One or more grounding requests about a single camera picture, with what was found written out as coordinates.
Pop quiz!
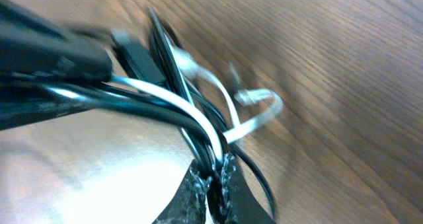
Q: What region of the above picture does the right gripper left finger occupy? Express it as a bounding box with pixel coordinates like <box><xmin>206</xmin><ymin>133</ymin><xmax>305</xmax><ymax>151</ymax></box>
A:
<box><xmin>153</xmin><ymin>160</ymin><xmax>212</xmax><ymax>224</ymax></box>

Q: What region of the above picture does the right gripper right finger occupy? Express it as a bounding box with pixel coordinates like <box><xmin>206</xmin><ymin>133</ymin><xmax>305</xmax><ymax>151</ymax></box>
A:
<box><xmin>208</xmin><ymin>153</ymin><xmax>276</xmax><ymax>224</ymax></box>

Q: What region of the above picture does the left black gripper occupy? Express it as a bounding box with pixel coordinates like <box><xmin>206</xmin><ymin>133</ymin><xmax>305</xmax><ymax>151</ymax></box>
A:
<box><xmin>1</xmin><ymin>0</ymin><xmax>112</xmax><ymax>130</ymax></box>

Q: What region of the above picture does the black USB cable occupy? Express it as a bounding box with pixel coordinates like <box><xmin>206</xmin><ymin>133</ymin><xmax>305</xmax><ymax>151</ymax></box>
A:
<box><xmin>42</xmin><ymin>7</ymin><xmax>277</xmax><ymax>218</ymax></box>

